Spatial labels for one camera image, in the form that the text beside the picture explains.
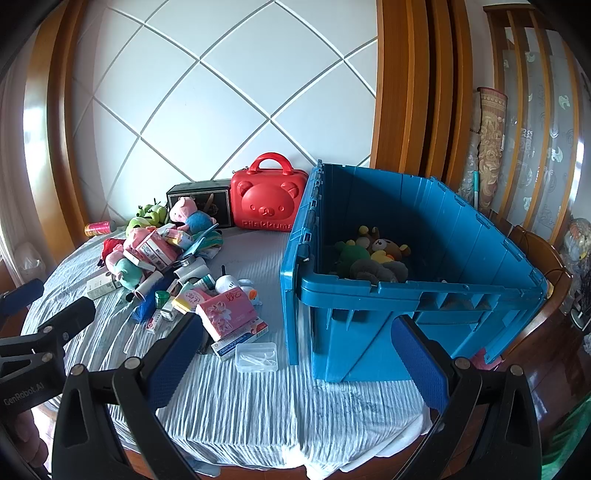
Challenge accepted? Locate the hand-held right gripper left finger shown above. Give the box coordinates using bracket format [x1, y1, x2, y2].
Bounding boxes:
[51, 311, 206, 480]

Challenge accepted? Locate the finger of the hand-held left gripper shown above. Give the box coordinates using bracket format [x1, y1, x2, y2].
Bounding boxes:
[0, 296, 96, 376]
[0, 278, 45, 319]

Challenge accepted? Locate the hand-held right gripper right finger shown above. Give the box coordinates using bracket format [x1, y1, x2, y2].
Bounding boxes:
[390, 316, 543, 480]

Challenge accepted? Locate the white medicine box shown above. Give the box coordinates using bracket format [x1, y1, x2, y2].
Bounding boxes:
[85, 272, 123, 301]

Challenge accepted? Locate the blue plastic storage crate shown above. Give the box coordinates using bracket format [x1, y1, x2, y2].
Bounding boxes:
[281, 159, 550, 384]

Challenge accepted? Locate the round wooden desktop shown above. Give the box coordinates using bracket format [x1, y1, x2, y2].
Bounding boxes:
[115, 450, 308, 480]

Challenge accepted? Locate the person's left hand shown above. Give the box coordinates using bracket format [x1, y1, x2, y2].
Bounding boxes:
[0, 406, 51, 476]

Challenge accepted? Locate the small pink white packet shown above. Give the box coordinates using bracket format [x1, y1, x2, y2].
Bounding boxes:
[173, 284, 206, 315]

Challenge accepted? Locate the white box blue red edge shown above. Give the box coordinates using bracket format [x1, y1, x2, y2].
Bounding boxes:
[211, 320, 269, 361]

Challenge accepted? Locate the pink tissue pack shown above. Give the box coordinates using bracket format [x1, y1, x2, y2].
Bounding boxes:
[196, 286, 259, 342]

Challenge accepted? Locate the pink pig plush teal dress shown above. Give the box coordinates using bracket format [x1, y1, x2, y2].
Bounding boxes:
[105, 253, 145, 291]

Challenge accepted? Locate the striped grey tablecloth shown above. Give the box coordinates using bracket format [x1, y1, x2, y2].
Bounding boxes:
[21, 226, 439, 476]

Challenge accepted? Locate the clear plastic box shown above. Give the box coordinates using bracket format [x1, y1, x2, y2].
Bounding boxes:
[235, 342, 279, 373]

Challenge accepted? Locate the white under cloth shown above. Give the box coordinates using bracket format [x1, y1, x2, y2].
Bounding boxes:
[194, 406, 437, 480]

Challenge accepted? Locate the white paper roll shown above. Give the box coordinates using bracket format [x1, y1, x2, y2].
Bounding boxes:
[173, 258, 208, 283]
[133, 272, 164, 303]

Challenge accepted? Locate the pink pig plush red dress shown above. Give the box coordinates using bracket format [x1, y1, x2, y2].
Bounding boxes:
[98, 228, 155, 268]

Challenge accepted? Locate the small red white box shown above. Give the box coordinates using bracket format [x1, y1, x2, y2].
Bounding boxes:
[122, 251, 155, 273]

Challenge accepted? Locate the white blue penguin toy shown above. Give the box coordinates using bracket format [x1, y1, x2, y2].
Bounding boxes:
[238, 279, 262, 306]

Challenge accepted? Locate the grey plush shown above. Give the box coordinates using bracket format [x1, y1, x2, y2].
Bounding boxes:
[348, 258, 402, 283]

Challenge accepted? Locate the large pink white box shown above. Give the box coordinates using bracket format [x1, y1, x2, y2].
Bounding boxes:
[136, 231, 178, 271]

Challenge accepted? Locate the white curtain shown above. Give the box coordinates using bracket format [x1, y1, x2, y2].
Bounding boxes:
[0, 60, 33, 296]

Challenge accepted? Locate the brown bear plush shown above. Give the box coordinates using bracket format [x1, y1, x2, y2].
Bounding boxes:
[358, 226, 411, 266]

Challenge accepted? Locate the light blue plastic gadget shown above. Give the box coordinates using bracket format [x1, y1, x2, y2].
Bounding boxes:
[185, 226, 225, 259]

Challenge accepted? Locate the colourful snack packet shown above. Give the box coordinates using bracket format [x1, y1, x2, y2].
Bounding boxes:
[164, 228, 195, 247]

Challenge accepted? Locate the dark green frog plush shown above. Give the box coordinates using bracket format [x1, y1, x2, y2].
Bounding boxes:
[139, 200, 169, 227]

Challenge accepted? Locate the pink pig plush blue shirt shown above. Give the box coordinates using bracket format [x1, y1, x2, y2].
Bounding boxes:
[169, 196, 218, 234]

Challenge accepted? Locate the green cloth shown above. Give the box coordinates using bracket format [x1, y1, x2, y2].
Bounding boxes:
[540, 406, 591, 480]

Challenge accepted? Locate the black gift box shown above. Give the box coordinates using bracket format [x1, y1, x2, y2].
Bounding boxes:
[166, 180, 233, 229]

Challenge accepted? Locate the wooden chair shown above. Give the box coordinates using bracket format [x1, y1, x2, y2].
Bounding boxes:
[501, 225, 575, 365]

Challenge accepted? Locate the red bear-face carry case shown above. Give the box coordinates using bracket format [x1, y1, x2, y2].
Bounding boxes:
[229, 153, 309, 232]

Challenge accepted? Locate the bagged plush toy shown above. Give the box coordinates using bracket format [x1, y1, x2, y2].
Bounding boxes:
[561, 217, 591, 268]

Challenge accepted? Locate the rolled patterned carpet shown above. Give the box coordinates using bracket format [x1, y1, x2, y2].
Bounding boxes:
[475, 87, 509, 217]

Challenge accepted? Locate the wood framed glass partition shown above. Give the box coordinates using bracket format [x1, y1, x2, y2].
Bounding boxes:
[482, 4, 591, 241]

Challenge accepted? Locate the wooden wall trim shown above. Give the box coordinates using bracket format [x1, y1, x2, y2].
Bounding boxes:
[23, 0, 93, 250]

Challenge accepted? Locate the wooden door frame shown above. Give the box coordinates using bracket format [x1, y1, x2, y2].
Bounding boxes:
[369, 0, 476, 195]

